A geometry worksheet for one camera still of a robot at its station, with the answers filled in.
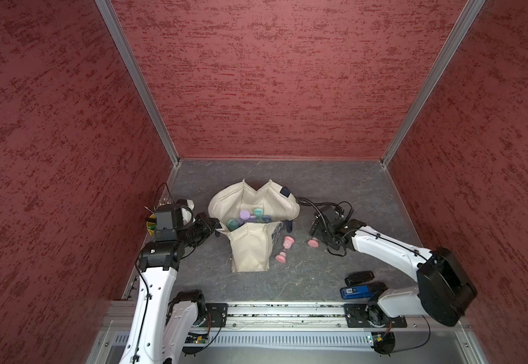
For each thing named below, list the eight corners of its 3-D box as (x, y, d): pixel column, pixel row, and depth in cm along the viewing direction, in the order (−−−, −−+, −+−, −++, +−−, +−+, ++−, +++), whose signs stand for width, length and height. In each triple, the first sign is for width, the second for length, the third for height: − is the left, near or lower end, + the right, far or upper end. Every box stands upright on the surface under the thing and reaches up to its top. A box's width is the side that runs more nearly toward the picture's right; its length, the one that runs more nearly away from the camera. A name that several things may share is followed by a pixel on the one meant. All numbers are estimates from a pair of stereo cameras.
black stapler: (346, 286, 82) (349, 283, 80) (342, 277, 84) (345, 274, 82) (371, 280, 84) (375, 277, 81) (367, 271, 86) (371, 268, 83)
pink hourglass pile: (274, 259, 88) (275, 257, 86) (285, 237, 94) (285, 234, 92) (284, 264, 87) (285, 261, 85) (294, 241, 93) (294, 238, 91)
